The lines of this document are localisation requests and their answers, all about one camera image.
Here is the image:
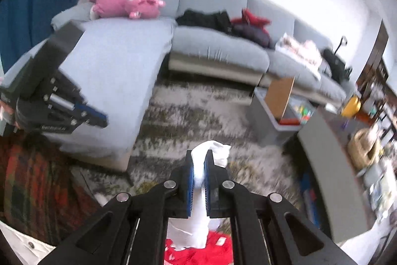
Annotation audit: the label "wicker basket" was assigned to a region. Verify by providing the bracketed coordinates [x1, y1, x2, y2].
[347, 128, 383, 171]

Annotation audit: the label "grey storage bin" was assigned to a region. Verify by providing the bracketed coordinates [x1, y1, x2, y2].
[248, 86, 317, 146]

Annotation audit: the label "black clothes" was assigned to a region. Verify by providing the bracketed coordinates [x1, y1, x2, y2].
[175, 10, 232, 34]

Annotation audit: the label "white buttoned cloth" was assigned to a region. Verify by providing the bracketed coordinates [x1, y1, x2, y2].
[0, 220, 58, 265]

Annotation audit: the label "white t-shirt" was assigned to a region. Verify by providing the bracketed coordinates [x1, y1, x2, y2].
[166, 141, 232, 250]

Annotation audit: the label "red cloth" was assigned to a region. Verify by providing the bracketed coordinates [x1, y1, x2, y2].
[164, 231, 234, 265]

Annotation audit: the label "pink and white cloth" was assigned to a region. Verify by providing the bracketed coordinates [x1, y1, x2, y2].
[274, 33, 323, 81]

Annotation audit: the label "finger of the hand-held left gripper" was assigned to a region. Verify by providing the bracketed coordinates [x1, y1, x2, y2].
[50, 73, 109, 129]

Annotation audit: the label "red garment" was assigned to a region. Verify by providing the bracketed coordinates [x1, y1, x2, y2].
[231, 8, 273, 30]

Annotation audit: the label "black bag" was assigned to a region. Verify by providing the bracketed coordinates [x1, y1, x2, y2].
[321, 35, 354, 85]

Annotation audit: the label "grey patterned rug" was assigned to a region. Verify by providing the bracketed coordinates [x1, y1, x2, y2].
[70, 76, 311, 222]

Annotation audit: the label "yellow container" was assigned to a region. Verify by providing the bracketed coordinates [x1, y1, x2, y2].
[341, 96, 362, 118]

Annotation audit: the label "dark jacket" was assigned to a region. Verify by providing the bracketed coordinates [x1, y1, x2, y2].
[231, 24, 275, 50]

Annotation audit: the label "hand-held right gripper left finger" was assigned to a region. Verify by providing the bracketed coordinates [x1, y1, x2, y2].
[39, 150, 196, 265]

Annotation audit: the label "grey coffee table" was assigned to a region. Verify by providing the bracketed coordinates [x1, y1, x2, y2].
[298, 105, 397, 244]

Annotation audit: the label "red plaid blanket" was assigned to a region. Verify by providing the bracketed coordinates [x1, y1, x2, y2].
[0, 131, 103, 247]

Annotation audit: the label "brown cardboard sheet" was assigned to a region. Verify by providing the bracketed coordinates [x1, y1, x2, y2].
[264, 76, 295, 123]

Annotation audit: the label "pink plush bear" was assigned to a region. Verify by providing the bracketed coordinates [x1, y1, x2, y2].
[88, 0, 166, 20]

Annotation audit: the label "dark wooden shelf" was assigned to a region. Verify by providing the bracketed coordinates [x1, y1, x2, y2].
[355, 20, 397, 141]

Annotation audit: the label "grey sofa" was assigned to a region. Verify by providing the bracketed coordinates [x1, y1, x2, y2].
[0, 0, 354, 172]

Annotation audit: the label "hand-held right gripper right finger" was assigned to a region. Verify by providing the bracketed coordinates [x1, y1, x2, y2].
[203, 150, 357, 265]

